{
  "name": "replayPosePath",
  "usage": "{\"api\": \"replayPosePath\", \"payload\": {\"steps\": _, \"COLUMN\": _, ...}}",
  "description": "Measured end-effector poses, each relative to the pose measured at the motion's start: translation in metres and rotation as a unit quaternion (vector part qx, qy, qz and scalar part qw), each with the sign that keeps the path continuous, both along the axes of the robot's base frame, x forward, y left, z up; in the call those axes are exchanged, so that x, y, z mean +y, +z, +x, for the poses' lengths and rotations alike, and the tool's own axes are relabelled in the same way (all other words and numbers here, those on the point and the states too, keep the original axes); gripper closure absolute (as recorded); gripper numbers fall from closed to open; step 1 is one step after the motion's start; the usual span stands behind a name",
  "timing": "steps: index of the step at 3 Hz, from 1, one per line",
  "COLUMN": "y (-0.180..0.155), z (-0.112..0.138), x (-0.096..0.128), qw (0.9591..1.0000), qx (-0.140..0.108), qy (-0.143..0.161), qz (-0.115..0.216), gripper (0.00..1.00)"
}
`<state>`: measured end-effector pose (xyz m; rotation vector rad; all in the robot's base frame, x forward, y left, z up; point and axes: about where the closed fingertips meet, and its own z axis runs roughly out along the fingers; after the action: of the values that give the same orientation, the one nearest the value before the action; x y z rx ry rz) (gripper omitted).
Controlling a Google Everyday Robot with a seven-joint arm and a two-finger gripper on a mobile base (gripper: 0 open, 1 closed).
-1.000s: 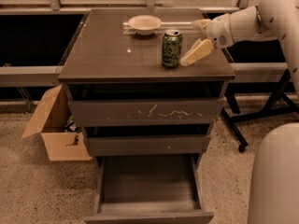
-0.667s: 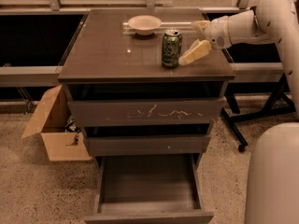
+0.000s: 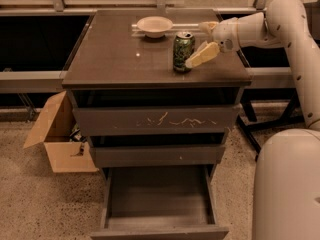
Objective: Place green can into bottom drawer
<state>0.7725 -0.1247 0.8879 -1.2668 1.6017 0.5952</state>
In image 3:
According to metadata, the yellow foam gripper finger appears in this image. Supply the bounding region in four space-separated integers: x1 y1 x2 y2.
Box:
185 41 220 68
198 21 218 35

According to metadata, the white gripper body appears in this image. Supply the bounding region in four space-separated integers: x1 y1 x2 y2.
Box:
212 17 240 53

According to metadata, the green soda can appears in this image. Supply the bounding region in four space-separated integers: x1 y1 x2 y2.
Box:
173 31 195 73

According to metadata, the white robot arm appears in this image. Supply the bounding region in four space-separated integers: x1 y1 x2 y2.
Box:
186 0 320 240

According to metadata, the grey top drawer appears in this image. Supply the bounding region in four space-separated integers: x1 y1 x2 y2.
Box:
73 105 240 136

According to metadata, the grey drawer cabinet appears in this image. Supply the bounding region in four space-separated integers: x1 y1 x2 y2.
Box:
61 8 253 184

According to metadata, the grey middle drawer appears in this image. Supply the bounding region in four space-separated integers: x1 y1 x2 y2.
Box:
90 145 225 168

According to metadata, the grey open bottom drawer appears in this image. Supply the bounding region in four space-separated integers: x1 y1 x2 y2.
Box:
91 165 228 240

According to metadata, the white ceramic bowl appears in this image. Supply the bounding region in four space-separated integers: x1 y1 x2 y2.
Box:
137 16 173 38

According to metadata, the open cardboard box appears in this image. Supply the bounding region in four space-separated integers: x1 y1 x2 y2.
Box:
24 92 98 173

